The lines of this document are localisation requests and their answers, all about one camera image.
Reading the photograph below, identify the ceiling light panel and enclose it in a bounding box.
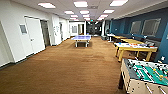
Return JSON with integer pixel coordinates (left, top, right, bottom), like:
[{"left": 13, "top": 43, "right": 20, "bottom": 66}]
[
  {"left": 82, "top": 13, "right": 91, "bottom": 19},
  {"left": 102, "top": 8, "right": 116, "bottom": 15},
  {"left": 69, "top": 14, "right": 79, "bottom": 19},
  {"left": 97, "top": 14, "right": 108, "bottom": 19},
  {"left": 72, "top": 0, "right": 89, "bottom": 9},
  {"left": 79, "top": 9, "right": 90, "bottom": 15},
  {"left": 37, "top": 2, "right": 57, "bottom": 10},
  {"left": 63, "top": 10, "right": 75, "bottom": 15},
  {"left": 109, "top": 0, "right": 130, "bottom": 7}
]

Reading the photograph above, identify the blue ping pong table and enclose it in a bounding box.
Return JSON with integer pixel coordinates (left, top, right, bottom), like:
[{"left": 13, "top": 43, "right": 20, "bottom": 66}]
[{"left": 70, "top": 34, "right": 93, "bottom": 48}]

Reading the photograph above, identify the small white table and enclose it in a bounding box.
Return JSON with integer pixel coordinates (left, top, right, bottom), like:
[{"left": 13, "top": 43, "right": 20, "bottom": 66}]
[{"left": 105, "top": 32, "right": 118, "bottom": 43}]

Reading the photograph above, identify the interior glass window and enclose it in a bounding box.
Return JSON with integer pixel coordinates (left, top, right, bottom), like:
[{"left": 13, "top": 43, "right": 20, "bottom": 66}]
[
  {"left": 141, "top": 17, "right": 162, "bottom": 37},
  {"left": 129, "top": 20, "right": 143, "bottom": 35}
]

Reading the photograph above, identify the yellow air hockey table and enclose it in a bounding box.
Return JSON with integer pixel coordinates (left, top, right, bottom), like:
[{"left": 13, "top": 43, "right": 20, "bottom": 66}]
[{"left": 113, "top": 41, "right": 159, "bottom": 63}]

